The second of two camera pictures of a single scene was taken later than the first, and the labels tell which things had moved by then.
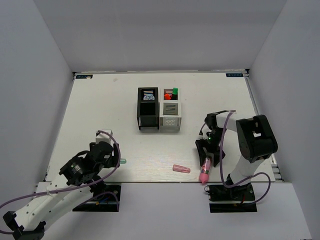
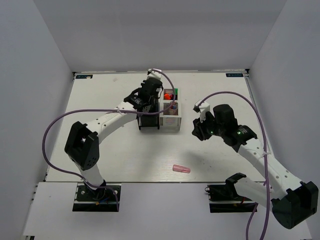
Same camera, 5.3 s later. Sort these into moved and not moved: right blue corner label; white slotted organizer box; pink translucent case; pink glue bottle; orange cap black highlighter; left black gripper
Moved: left black gripper; pink glue bottle
Not moved: right blue corner label; white slotted organizer box; pink translucent case; orange cap black highlighter
